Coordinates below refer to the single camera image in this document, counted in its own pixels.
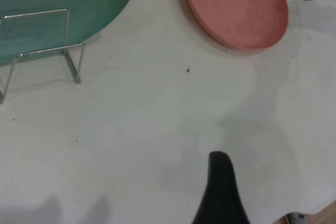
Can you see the pink plate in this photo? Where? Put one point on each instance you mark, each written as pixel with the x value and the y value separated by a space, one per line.
pixel 236 11

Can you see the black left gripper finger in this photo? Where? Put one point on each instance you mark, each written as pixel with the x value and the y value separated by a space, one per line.
pixel 220 195

